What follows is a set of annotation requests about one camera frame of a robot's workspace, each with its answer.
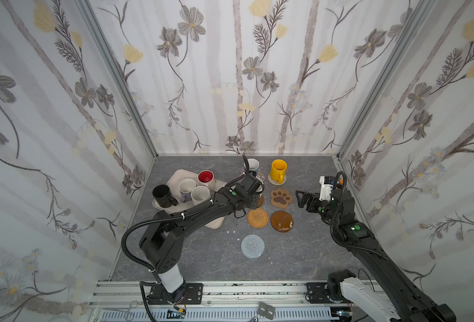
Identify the brown round wooden coaster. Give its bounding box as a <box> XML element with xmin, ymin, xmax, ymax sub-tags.
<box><xmin>257</xmin><ymin>195</ymin><xmax>264</xmax><ymax>207</ymax></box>

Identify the woven rattan round coaster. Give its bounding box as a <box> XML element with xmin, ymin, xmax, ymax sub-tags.
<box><xmin>246</xmin><ymin>208</ymin><xmax>269</xmax><ymax>229</ymax></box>

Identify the brown paw print coaster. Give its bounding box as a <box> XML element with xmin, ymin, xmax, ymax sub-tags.
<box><xmin>270</xmin><ymin>188</ymin><xmax>293</xmax><ymax>209</ymax></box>

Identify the blue mug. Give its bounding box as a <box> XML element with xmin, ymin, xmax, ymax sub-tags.
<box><xmin>247</xmin><ymin>158</ymin><xmax>260</xmax><ymax>177</ymax></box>

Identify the dark brown glossy round coaster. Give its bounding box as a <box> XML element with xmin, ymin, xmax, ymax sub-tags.
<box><xmin>270</xmin><ymin>211</ymin><xmax>294</xmax><ymax>233</ymax></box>

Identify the beige plastic tray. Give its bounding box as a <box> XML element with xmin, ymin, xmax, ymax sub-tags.
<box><xmin>153</xmin><ymin>169</ymin><xmax>227</xmax><ymax>229</ymax></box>

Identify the yellow mug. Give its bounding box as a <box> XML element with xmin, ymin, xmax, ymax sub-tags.
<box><xmin>270</xmin><ymin>159</ymin><xmax>288</xmax><ymax>183</ymax></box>

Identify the grey blue round coaster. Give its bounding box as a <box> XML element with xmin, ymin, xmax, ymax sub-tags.
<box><xmin>241</xmin><ymin>234</ymin><xmax>265</xmax><ymax>259</ymax></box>

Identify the white braided round coaster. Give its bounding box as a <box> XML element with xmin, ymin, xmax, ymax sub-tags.
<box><xmin>267</xmin><ymin>174</ymin><xmax>287</xmax><ymax>186</ymax></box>

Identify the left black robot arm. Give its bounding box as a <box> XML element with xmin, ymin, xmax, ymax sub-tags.
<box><xmin>120</xmin><ymin>155</ymin><xmax>265</xmax><ymax>303</ymax></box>

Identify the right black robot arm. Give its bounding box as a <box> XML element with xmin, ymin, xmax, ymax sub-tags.
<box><xmin>295</xmin><ymin>171</ymin><xmax>457</xmax><ymax>321</ymax></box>

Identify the red interior white mug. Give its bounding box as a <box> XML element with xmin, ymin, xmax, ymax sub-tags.
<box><xmin>198</xmin><ymin>170</ymin><xmax>216</xmax><ymax>191</ymax></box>

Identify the white mug centre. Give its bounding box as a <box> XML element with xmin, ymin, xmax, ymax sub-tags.
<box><xmin>191</xmin><ymin>186</ymin><xmax>212</xmax><ymax>205</ymax></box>

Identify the lavender mug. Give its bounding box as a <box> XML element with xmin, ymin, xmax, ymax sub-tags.
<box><xmin>178</xmin><ymin>178</ymin><xmax>197</xmax><ymax>203</ymax></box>

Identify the black mug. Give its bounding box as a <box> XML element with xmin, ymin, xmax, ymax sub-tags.
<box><xmin>152</xmin><ymin>185</ymin><xmax>179</xmax><ymax>209</ymax></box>

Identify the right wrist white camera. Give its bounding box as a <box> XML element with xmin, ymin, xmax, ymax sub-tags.
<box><xmin>319</xmin><ymin>176</ymin><xmax>335</xmax><ymax>201</ymax></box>

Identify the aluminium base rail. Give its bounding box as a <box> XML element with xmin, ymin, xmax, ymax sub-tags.
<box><xmin>87</xmin><ymin>280</ymin><xmax>427</xmax><ymax>322</ymax></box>

